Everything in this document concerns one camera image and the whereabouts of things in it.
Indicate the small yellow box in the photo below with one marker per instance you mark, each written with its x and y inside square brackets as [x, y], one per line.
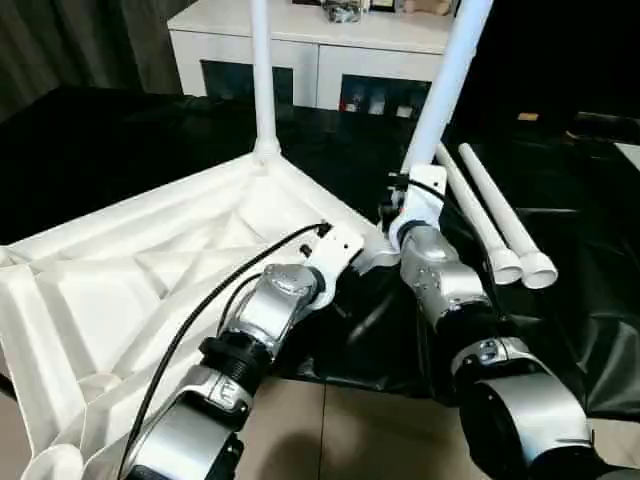
[528, 116]

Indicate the grey crumpled bundle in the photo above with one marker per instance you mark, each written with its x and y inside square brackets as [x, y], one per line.
[342, 10]

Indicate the white sheet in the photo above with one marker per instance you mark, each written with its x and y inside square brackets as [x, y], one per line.
[629, 155]

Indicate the white jar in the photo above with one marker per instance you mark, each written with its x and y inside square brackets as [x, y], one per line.
[404, 110]
[376, 106]

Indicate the white plastic table top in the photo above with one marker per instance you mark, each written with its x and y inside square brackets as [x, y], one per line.
[125, 260]

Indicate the beige plush toy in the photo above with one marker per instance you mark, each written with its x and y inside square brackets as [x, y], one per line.
[427, 6]

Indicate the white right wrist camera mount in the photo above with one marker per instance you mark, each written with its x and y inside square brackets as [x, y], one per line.
[425, 195]

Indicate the dark picture frame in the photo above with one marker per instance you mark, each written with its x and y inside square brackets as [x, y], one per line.
[382, 5]

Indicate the white plastic table leg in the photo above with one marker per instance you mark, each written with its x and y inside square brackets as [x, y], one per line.
[475, 210]
[505, 215]
[264, 75]
[450, 90]

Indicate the white cabinet with glass doors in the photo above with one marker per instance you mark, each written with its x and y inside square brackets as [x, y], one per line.
[225, 40]

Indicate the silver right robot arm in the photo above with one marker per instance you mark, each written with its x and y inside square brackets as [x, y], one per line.
[440, 280]

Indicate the small red white figure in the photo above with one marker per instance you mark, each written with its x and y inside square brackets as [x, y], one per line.
[352, 105]

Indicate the grey curtain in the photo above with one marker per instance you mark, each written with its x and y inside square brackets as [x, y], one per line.
[75, 50]

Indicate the black mat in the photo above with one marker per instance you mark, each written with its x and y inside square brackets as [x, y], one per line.
[100, 150]

